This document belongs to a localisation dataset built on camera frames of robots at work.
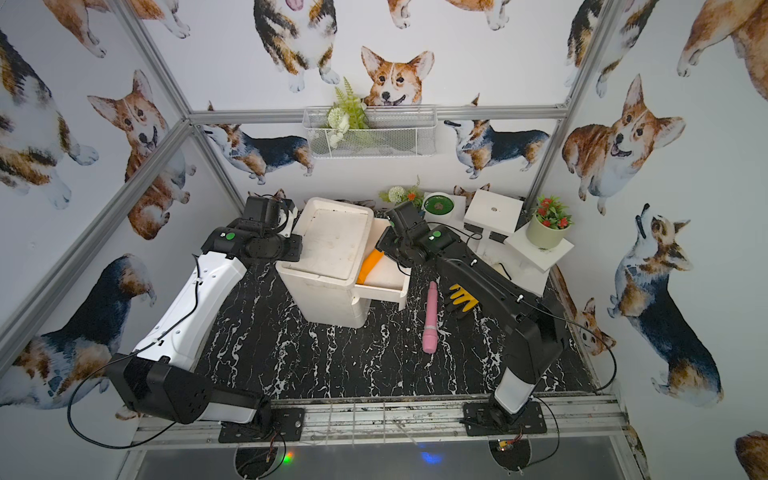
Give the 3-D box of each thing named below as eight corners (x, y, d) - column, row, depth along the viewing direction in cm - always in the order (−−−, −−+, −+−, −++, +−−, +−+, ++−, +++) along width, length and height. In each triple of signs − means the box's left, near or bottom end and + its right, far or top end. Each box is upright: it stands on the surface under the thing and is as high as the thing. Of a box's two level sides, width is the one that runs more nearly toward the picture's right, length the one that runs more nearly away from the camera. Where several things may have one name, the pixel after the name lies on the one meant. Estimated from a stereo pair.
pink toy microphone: (422, 352, 87) (422, 349, 85) (424, 286, 101) (424, 281, 99) (437, 354, 87) (438, 350, 84) (437, 286, 101) (438, 281, 98)
